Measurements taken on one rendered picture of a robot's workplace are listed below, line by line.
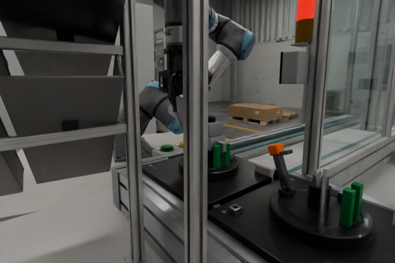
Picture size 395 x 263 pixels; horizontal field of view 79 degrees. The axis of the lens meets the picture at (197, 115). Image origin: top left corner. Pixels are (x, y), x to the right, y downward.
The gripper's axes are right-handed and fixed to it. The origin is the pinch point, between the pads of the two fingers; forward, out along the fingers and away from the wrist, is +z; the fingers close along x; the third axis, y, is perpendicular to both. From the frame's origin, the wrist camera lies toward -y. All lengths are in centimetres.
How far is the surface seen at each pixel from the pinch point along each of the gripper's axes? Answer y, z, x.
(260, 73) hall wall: 569, -23, -774
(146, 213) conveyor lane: -10.4, 13.9, 16.6
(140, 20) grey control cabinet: 294, -93, -127
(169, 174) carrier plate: -6.5, 9.2, 8.9
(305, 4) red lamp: -21.4, -27.8, -16.6
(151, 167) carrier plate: -0.4, 9.2, 10.1
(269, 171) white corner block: -20.9, 8.0, -7.6
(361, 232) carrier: -41.2, 7.1, 1.5
